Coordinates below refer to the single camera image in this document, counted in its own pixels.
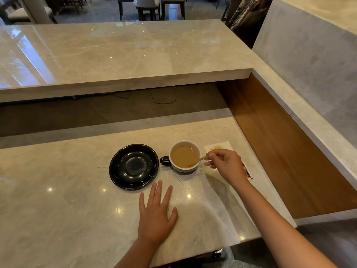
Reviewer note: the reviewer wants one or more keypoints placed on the person's left hand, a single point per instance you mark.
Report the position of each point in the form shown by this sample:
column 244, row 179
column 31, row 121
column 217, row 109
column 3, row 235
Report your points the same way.
column 156, row 220

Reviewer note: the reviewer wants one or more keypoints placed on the person's right hand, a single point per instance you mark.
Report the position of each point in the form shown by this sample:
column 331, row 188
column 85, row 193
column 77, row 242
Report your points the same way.
column 230, row 166

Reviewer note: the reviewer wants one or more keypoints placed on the person's left little finger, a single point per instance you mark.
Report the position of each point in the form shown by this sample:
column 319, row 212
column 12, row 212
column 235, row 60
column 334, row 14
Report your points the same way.
column 142, row 205

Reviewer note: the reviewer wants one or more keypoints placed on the person's left middle finger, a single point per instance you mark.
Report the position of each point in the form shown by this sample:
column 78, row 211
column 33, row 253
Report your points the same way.
column 158, row 193

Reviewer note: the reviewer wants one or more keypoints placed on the person's left thumb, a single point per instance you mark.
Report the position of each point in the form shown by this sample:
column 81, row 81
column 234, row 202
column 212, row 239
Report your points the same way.
column 173, row 217

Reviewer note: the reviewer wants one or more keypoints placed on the person's right thumb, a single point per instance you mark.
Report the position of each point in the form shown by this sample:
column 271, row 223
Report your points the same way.
column 212, row 162

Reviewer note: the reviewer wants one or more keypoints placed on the wooden stirring stick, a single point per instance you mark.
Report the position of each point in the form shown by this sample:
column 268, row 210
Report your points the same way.
column 205, row 158

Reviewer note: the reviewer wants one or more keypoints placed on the person's right forearm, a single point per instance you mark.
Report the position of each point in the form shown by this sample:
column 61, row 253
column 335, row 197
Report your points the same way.
column 276, row 228

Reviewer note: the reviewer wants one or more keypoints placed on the person's left forearm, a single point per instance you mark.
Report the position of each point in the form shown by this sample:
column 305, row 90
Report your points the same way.
column 139, row 255

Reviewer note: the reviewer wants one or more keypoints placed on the white paper napkin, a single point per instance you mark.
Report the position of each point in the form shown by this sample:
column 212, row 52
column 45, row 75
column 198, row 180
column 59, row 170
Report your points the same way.
column 221, row 146

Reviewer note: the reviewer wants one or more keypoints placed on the light brown coffee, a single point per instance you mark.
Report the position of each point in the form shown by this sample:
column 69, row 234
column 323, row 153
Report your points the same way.
column 183, row 156

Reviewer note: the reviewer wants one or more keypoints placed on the black cup with white inside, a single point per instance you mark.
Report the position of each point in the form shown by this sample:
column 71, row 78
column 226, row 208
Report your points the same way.
column 180, row 167

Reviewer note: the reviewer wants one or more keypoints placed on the black saucer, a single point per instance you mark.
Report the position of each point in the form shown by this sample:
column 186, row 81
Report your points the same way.
column 134, row 167

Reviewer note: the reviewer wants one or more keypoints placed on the small printed sachet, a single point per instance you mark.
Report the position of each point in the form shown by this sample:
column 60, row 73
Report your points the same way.
column 247, row 171

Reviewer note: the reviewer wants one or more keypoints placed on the person's shoe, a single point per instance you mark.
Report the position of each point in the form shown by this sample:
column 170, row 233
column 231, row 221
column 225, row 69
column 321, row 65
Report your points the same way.
column 217, row 251

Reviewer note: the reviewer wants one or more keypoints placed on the dark display stand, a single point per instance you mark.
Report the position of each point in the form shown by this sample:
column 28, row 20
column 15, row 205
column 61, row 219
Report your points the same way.
column 248, row 19

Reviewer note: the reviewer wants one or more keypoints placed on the dark chair with white seat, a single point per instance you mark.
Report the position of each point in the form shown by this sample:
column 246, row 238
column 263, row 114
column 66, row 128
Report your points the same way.
column 16, row 15
column 173, row 4
column 125, row 2
column 147, row 5

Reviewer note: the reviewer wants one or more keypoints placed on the white pillar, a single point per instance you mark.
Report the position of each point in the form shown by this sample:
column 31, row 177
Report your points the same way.
column 36, row 9

